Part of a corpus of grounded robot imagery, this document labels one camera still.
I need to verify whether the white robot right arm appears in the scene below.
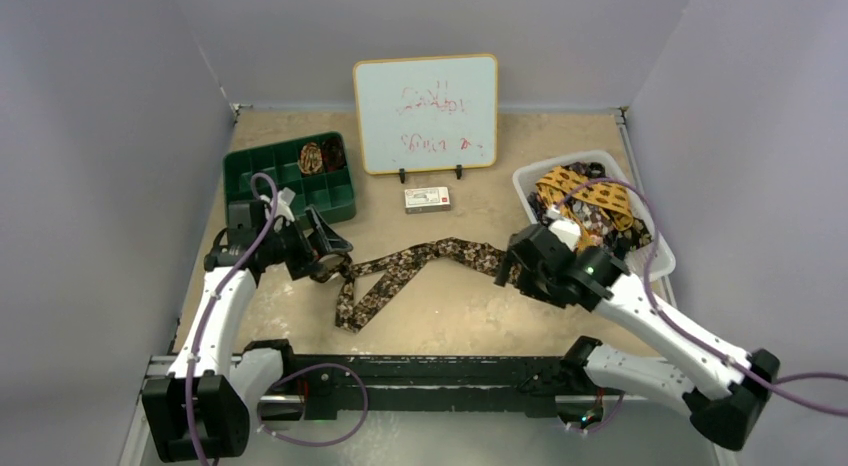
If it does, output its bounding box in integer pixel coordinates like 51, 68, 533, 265
495, 224, 780, 451

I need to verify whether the brown floral tie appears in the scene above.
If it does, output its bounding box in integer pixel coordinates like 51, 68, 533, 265
335, 237, 505, 333

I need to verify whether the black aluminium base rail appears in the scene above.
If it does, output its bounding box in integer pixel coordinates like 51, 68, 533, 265
139, 350, 721, 425

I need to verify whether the rolled yellow patterned tie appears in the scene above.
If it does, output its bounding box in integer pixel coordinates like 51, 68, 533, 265
298, 142, 324, 176

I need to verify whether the whiteboard with yellow frame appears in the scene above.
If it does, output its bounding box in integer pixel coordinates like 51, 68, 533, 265
352, 53, 499, 177

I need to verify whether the green compartment tray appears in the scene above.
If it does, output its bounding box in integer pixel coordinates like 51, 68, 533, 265
223, 131, 357, 228

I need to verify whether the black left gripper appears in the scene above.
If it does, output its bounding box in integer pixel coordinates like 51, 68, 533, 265
257, 207, 350, 280

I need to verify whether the white plastic basket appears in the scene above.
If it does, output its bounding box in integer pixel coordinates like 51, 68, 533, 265
512, 150, 676, 281

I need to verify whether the dark floral ties pile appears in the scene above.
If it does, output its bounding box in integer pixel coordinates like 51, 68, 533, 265
527, 161, 654, 259

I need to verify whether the rolled dark red tie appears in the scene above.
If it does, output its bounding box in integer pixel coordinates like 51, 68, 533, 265
320, 136, 347, 172

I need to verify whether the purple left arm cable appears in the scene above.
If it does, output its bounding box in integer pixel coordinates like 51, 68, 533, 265
184, 172, 370, 466

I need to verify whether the yellow spotted tie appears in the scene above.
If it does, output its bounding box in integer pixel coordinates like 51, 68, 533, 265
535, 166, 636, 249

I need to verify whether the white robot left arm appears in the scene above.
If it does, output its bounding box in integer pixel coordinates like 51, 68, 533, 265
141, 196, 353, 465

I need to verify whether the small white cardboard box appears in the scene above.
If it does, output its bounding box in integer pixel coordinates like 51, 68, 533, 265
404, 186, 452, 214

